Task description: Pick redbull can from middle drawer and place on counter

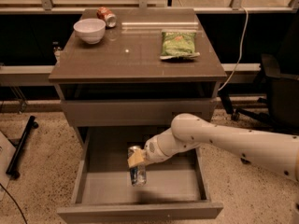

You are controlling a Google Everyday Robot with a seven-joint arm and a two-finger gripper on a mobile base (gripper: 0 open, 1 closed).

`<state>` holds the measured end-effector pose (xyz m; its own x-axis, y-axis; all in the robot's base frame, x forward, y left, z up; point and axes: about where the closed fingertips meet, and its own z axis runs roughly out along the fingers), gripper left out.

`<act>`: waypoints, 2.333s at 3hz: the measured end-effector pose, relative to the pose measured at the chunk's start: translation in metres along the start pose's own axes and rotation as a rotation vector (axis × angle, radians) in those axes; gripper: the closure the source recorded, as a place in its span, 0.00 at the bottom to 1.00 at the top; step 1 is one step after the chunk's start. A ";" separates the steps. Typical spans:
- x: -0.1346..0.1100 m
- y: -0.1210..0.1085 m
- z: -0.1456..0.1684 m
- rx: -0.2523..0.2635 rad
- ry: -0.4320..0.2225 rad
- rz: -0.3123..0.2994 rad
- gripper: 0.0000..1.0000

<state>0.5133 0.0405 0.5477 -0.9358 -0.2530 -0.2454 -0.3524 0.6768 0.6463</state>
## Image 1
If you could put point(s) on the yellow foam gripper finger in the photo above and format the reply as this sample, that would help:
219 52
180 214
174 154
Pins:
136 158

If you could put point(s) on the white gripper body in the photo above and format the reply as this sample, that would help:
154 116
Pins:
151 152

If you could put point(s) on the crushed silver redbull can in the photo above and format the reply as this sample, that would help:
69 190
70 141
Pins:
138 173

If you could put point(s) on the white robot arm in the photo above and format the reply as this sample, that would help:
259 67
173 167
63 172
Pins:
275 152

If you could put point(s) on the closed grey top drawer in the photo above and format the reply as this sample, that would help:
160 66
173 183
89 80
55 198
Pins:
134 112

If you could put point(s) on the open grey middle drawer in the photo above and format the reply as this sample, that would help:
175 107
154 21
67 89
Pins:
175 189

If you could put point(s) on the grey drawer cabinet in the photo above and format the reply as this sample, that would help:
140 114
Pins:
126 63

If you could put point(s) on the orange soda can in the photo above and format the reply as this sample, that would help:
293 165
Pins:
105 14

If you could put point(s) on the green chip bag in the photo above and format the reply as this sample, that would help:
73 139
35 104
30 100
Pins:
178 44

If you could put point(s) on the black wheeled stand base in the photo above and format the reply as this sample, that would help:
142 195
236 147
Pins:
19 145

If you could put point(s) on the black office chair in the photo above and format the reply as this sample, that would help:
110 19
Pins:
280 72

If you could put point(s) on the white bowl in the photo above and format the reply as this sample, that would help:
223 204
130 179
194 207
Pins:
90 31

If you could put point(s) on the small bottle behind cabinet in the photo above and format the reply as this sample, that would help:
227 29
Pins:
57 49

